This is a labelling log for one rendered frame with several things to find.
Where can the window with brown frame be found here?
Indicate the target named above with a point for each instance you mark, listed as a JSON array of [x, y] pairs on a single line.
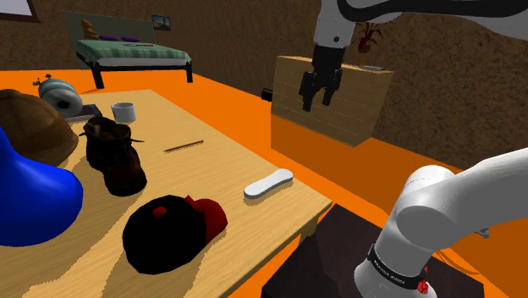
[[16, 9]]

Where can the blue rounded object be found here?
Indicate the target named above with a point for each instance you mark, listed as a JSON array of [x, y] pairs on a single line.
[[29, 198]]

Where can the wooden chest of drawers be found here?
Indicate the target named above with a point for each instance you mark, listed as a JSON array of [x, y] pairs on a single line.
[[330, 119]]

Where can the brown hat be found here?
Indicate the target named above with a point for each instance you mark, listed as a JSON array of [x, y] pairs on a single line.
[[31, 128]]

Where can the brown pencil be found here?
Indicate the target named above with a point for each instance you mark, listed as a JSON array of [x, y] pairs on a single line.
[[183, 146]]

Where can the dark robot stand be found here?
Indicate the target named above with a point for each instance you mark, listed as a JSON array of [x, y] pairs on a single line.
[[330, 260]]

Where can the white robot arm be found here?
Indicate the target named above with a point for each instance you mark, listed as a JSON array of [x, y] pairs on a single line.
[[433, 206]]

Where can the small black box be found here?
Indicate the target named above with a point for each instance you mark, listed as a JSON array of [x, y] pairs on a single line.
[[267, 94]]

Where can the dark brown boot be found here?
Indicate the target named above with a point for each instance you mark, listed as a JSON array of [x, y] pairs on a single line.
[[117, 159]]

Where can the red potted plant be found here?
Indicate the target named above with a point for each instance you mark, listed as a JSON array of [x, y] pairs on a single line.
[[366, 39]]

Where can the white and teal round toy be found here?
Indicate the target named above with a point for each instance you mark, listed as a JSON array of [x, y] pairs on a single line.
[[59, 97]]

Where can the black and red cap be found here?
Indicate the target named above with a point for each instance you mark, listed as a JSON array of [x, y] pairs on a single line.
[[173, 235]]

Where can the white flat oblong remote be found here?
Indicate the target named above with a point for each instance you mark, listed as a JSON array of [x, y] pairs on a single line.
[[268, 183]]

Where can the bed with green cover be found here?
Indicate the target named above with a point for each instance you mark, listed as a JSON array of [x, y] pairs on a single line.
[[132, 53]]

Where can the wall picture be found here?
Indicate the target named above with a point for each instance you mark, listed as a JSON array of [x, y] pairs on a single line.
[[161, 23]]

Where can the white cup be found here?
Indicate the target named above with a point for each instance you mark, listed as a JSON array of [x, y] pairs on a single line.
[[123, 112]]

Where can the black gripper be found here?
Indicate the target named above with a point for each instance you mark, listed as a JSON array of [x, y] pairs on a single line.
[[327, 62]]

